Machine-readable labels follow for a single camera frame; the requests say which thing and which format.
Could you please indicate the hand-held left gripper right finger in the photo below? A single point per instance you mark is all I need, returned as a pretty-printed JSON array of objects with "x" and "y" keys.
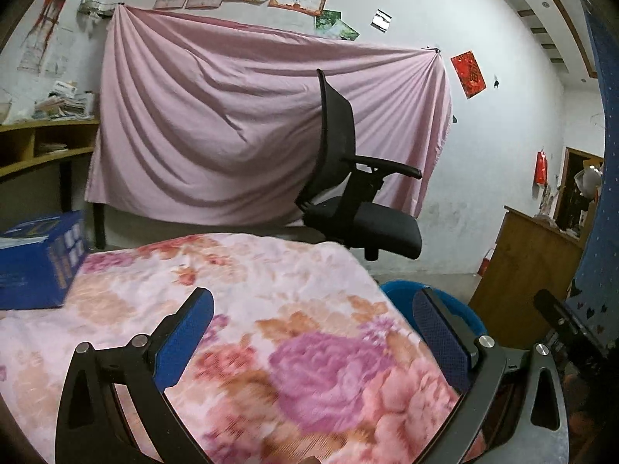
[{"x": 442, "y": 338}]

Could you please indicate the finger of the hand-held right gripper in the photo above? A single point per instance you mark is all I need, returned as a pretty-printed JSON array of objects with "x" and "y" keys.
[{"x": 558, "y": 312}]

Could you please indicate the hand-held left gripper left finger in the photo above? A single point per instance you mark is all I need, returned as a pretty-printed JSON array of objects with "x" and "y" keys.
[{"x": 186, "y": 333}]

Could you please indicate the blue plastic basin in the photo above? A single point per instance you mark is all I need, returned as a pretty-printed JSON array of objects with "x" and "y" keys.
[{"x": 401, "y": 292}]

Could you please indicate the wooden cabinet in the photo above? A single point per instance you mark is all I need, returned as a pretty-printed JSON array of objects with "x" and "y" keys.
[{"x": 527, "y": 270}]

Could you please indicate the floral blanket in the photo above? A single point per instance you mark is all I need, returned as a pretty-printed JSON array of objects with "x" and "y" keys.
[{"x": 266, "y": 348}]

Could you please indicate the small red packet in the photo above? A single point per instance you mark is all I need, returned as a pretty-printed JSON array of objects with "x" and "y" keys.
[{"x": 487, "y": 263}]

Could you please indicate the cluttered dark cabinet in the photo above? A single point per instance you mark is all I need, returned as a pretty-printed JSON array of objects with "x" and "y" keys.
[{"x": 575, "y": 198}]

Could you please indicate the blue dotted curtain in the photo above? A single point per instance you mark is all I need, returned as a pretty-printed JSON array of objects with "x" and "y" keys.
[{"x": 597, "y": 203}]

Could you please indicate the black office chair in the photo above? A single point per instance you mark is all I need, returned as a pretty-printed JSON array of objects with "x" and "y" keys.
[{"x": 382, "y": 227}]

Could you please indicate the red hanging bag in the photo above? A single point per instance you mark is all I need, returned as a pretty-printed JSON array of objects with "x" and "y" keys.
[{"x": 541, "y": 168}]

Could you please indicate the blue cardboard box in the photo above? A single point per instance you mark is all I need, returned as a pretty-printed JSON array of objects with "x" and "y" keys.
[{"x": 34, "y": 266}]

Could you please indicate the pink hanging sheet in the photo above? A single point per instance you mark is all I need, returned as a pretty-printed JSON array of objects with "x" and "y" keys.
[{"x": 217, "y": 130}]

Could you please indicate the flat paper stack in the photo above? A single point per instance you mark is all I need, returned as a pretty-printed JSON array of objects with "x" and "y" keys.
[{"x": 51, "y": 147}]

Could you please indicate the wooden shelf desk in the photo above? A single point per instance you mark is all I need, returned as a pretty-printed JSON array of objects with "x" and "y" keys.
[{"x": 48, "y": 128}]

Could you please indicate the pile of books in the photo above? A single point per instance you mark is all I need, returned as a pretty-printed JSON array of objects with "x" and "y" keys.
[{"x": 63, "y": 104}]

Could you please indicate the floral ceramic bowl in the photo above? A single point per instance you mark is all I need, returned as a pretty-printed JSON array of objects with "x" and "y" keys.
[{"x": 5, "y": 112}]

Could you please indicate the red black tassel decoration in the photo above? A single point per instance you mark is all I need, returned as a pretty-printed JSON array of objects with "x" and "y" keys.
[{"x": 51, "y": 5}]

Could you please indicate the red wall poster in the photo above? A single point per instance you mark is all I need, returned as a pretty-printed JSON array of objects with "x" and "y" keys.
[{"x": 468, "y": 75}]

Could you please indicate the paper wall calendar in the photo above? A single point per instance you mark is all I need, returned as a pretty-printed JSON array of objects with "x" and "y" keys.
[{"x": 43, "y": 55}]

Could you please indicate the black white wall sticker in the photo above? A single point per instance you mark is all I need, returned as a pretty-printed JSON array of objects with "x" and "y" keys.
[{"x": 381, "y": 20}]

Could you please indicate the green wall photos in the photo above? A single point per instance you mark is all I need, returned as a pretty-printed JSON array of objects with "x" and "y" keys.
[{"x": 336, "y": 25}]

